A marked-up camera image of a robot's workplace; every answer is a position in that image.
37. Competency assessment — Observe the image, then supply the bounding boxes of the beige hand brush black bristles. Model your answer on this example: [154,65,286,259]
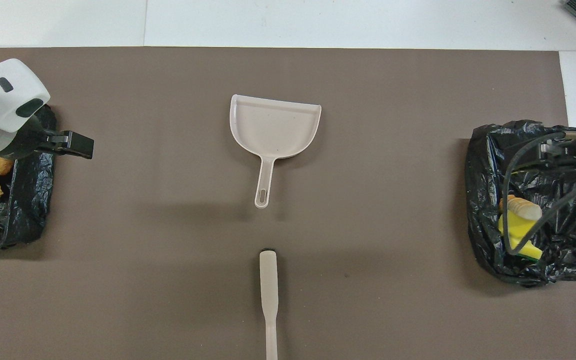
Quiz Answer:
[259,249,279,360]

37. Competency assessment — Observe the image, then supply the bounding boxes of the beige plastic dustpan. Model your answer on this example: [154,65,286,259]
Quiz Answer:
[229,94,322,209]

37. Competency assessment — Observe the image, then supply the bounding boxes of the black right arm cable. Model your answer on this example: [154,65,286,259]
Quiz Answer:
[502,131,576,253]

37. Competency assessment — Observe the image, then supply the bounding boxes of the yellow sponge piece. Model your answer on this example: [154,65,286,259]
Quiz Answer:
[515,239,543,261]
[498,210,539,250]

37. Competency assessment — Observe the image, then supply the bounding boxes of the bin lined with black bag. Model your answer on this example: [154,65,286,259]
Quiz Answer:
[465,120,576,287]
[0,105,58,251]

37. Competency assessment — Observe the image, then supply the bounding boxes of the brown table mat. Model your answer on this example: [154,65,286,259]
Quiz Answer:
[0,47,576,360]

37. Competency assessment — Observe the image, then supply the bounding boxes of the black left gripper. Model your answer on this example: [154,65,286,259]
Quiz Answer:
[12,107,95,161]

